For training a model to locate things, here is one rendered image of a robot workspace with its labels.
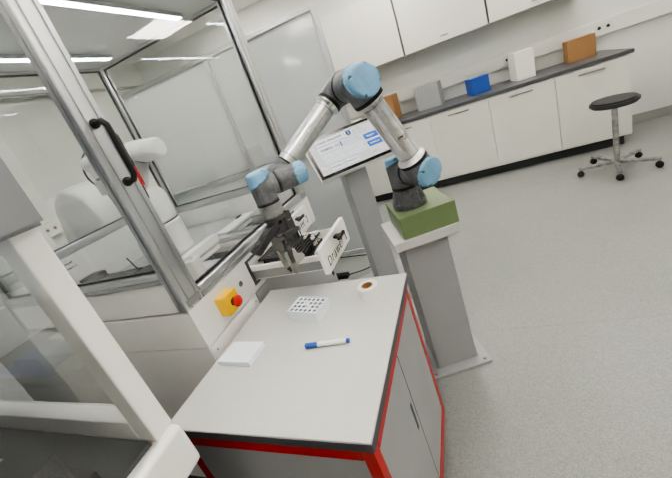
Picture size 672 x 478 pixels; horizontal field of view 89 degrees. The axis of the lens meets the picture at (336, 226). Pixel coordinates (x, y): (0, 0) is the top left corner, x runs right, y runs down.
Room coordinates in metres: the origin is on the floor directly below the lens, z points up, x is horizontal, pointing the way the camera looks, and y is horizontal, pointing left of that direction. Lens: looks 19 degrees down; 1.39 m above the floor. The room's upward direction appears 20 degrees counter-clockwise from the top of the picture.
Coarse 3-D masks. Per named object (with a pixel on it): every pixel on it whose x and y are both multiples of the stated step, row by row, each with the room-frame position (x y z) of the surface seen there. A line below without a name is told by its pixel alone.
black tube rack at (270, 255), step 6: (306, 240) 1.34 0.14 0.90; (294, 246) 1.33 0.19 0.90; (300, 246) 1.30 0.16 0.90; (312, 246) 1.32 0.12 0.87; (270, 252) 1.35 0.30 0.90; (300, 252) 1.23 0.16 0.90; (306, 252) 1.29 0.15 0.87; (312, 252) 1.27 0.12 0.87; (264, 258) 1.31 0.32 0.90; (270, 258) 1.29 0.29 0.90; (276, 258) 1.28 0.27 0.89
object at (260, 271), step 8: (312, 232) 1.43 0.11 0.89; (320, 232) 1.41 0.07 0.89; (256, 256) 1.38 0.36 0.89; (312, 256) 1.17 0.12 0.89; (256, 264) 1.35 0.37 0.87; (264, 264) 1.26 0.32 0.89; (272, 264) 1.24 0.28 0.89; (280, 264) 1.23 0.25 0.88; (304, 264) 1.18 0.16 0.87; (312, 264) 1.17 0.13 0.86; (320, 264) 1.16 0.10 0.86; (256, 272) 1.28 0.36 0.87; (264, 272) 1.26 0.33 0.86; (272, 272) 1.25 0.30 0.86; (280, 272) 1.23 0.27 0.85; (288, 272) 1.22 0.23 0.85; (304, 272) 1.19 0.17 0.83
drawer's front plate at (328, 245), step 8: (336, 224) 1.32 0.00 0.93; (344, 224) 1.39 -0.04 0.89; (328, 232) 1.26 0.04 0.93; (336, 232) 1.29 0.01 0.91; (328, 240) 1.21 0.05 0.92; (336, 240) 1.27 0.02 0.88; (344, 240) 1.33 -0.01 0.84; (320, 248) 1.14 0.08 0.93; (328, 248) 1.19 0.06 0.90; (344, 248) 1.31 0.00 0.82; (320, 256) 1.13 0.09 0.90; (328, 264) 1.14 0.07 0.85; (328, 272) 1.13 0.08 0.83
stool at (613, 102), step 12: (612, 96) 2.84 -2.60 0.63; (624, 96) 2.71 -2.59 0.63; (636, 96) 2.62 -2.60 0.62; (600, 108) 2.72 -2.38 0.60; (612, 108) 2.66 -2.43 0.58; (612, 120) 2.76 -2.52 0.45; (612, 132) 2.77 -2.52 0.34; (600, 156) 2.96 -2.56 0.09; (624, 156) 2.77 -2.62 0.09; (636, 156) 2.83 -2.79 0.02; (588, 168) 2.83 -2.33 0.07
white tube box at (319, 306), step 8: (304, 296) 1.08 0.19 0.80; (296, 304) 1.05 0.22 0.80; (304, 304) 1.03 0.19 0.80; (312, 304) 1.02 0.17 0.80; (320, 304) 1.00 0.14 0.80; (328, 304) 1.01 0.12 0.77; (288, 312) 1.02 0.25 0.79; (296, 312) 1.00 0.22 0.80; (304, 312) 0.98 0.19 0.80; (312, 312) 0.96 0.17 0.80; (320, 312) 0.97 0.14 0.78; (296, 320) 1.01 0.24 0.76; (304, 320) 0.99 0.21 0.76; (312, 320) 0.97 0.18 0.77
